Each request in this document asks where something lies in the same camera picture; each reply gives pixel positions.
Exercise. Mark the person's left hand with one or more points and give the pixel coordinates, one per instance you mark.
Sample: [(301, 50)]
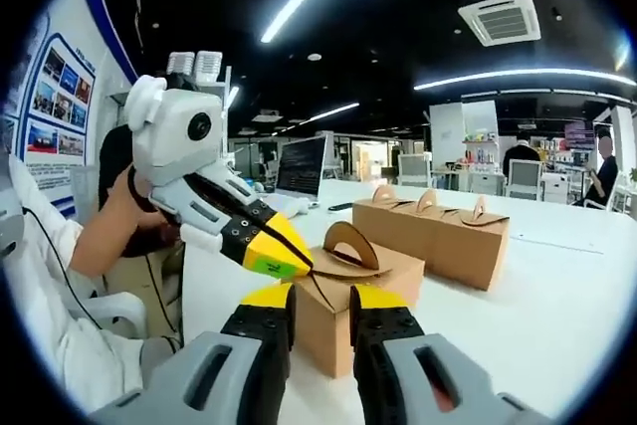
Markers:
[(124, 196)]

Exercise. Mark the product display shelf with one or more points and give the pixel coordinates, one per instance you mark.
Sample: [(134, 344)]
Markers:
[(480, 153)]

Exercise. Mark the blue white wall poster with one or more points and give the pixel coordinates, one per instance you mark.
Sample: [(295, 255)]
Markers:
[(60, 96)]

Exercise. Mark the silver laptop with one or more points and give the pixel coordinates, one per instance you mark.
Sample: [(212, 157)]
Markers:
[(301, 166)]

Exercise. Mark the brown paper box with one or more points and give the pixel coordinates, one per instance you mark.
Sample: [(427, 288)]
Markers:
[(418, 241), (468, 261), (323, 335), (373, 221)]

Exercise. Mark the black remote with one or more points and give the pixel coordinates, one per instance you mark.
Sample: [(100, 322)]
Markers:
[(341, 206)]

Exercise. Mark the short ceiling light strip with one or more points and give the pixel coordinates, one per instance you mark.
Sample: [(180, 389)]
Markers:
[(333, 111)]

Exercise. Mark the ceiling air conditioner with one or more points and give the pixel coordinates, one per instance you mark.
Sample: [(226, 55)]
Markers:
[(500, 19)]

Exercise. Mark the person's white shirt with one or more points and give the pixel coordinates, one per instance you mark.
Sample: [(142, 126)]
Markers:
[(74, 360)]

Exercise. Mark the grey white office chair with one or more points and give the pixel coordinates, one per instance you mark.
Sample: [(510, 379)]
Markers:
[(414, 169), (523, 178)]

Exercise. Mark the purple wall screen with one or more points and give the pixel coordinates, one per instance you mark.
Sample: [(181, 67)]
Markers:
[(579, 129)]

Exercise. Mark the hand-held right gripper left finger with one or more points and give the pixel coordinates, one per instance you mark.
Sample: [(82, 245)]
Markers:
[(259, 350)]

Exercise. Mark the white soft object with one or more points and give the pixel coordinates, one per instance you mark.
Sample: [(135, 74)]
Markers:
[(297, 207)]

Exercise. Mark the white chair armrest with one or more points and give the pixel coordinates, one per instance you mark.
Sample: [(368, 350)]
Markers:
[(119, 308)]

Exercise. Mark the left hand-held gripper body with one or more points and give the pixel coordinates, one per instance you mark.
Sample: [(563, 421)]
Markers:
[(169, 141)]

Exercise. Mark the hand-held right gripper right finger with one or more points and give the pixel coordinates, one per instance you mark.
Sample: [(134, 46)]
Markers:
[(388, 345)]

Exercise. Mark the stack of white trays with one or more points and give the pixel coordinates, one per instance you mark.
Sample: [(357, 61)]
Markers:
[(208, 65), (180, 63)]

